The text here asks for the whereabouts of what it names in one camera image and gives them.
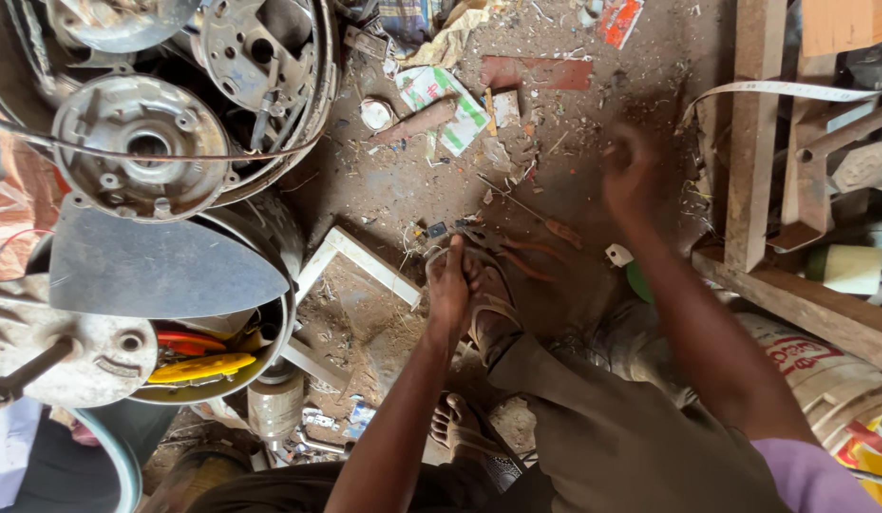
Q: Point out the person's brown sandal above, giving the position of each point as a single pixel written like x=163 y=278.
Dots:
x=494 y=306

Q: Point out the yellow plastic piece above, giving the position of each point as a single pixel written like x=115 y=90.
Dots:
x=198 y=367

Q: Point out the person's left hand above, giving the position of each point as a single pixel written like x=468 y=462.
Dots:
x=446 y=299

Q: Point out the grey cylindrical capacitor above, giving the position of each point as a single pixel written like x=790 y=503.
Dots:
x=275 y=410

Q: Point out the grey fan motor housing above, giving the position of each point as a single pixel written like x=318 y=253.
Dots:
x=106 y=121

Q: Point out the crumpled beige cloth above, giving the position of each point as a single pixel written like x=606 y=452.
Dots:
x=448 y=39

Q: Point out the small white plastic piece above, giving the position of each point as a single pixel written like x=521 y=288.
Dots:
x=617 y=255

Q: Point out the green and white paper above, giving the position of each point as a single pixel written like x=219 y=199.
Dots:
x=430 y=85

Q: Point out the perforated metal motor cover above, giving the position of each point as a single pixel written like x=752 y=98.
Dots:
x=234 y=57

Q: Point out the person's right hand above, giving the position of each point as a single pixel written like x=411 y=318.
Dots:
x=632 y=178

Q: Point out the dented metal housing shell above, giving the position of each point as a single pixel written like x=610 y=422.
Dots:
x=120 y=25

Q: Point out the white round lid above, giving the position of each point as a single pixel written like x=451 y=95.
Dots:
x=376 y=114

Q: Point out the person's brown trousers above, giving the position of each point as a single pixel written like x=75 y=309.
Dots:
x=612 y=442

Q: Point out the white plastic frame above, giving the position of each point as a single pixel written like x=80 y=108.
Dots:
x=369 y=263

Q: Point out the white cylindrical container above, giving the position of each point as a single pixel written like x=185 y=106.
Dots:
x=850 y=269

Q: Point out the person's right fingers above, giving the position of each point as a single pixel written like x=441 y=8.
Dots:
x=626 y=146

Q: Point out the green round object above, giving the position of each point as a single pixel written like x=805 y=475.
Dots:
x=637 y=281

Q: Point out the yellow and red packet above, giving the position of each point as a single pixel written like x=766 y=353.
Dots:
x=872 y=463

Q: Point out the red-brown flat sheet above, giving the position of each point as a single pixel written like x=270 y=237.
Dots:
x=547 y=73

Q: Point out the red printed packet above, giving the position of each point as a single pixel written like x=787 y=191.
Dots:
x=619 y=21

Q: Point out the rusty brown rod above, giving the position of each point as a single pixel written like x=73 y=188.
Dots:
x=419 y=122

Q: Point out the person's left fingers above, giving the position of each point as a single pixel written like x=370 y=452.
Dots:
x=461 y=265

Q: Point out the wooden frame stand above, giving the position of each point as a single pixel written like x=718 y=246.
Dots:
x=751 y=157

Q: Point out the person's purple sleeve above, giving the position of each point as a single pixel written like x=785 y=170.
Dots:
x=811 y=481

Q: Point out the grey fan blade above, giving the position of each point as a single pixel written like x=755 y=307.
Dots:
x=156 y=267

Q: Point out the white sack with red print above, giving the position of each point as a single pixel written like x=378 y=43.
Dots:
x=811 y=356

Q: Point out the small black component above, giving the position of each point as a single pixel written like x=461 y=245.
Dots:
x=437 y=230

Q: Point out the round metal bowl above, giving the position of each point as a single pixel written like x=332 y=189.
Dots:
x=280 y=235

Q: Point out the orange tarpaulin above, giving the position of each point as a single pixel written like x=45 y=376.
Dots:
x=17 y=206

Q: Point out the white motor housing with shaft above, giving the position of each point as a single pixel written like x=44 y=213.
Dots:
x=91 y=363

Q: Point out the orange plastic piece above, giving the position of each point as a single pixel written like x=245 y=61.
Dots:
x=188 y=342

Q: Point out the person's bare foot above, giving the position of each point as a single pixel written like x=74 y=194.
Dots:
x=458 y=424

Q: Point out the large round metal rim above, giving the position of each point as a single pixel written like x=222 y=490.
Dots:
x=319 y=107

